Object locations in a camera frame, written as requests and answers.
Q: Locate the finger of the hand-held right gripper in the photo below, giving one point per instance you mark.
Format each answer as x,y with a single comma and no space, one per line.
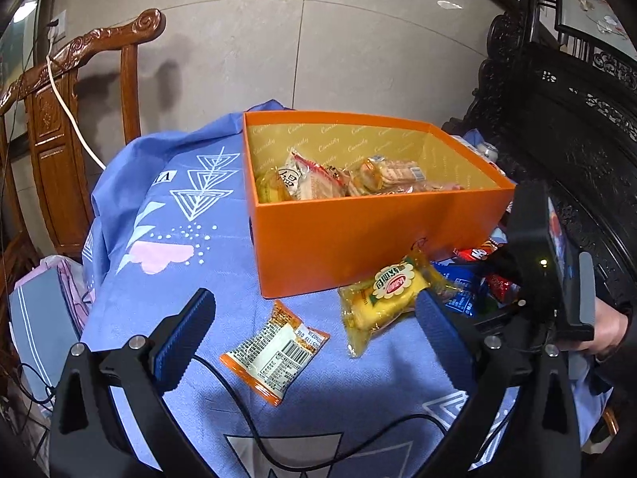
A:
502,265
497,316

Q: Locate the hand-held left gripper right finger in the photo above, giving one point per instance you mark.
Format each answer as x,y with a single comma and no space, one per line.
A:
443,338

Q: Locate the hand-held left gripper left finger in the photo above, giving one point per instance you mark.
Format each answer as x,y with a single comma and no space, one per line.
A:
176,348

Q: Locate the yellow cake snack packet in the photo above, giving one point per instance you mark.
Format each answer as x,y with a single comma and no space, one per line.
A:
383,294

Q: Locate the orange cardboard box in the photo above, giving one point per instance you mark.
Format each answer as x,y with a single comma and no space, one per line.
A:
378,239

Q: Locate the person's right forearm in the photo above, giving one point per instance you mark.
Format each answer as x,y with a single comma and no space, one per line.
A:
617,378

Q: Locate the person's right hand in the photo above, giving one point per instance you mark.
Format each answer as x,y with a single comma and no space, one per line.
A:
612,328

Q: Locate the dark red snack packet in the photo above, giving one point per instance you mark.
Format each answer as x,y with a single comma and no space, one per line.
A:
502,286

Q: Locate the red blue snack packet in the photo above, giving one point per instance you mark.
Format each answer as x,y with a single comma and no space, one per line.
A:
475,254

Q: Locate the blue printed tablecloth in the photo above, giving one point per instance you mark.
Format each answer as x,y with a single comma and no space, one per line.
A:
199,269

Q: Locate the orange white barcode snack packet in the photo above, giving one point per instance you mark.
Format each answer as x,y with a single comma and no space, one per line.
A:
278,353

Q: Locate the white red drink can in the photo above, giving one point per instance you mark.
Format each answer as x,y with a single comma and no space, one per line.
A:
488,152

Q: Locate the clear bread snack packet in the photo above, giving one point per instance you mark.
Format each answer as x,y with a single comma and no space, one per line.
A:
428,186

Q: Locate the dark carved wooden furniture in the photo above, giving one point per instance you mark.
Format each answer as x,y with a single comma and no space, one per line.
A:
572,134

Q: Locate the folded grey-blue cloth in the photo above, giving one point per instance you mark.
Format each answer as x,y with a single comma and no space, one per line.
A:
45,333

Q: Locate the gold biscuit snack packet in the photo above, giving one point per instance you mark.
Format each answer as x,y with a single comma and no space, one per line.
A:
393,172

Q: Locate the small yellow snack packet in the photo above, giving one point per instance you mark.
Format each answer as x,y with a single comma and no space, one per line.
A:
271,189

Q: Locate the snack packets inside box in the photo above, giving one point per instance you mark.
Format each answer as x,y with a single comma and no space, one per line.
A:
303,181

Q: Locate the carved wooden chair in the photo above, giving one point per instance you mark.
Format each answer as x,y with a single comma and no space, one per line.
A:
54,149

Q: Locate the framed flower painting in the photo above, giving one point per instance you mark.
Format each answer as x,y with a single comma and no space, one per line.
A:
597,10

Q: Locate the white wall outlet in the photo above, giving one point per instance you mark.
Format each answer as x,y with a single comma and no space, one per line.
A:
59,25

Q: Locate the framed red wall picture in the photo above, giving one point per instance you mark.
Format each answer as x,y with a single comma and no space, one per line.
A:
20,35

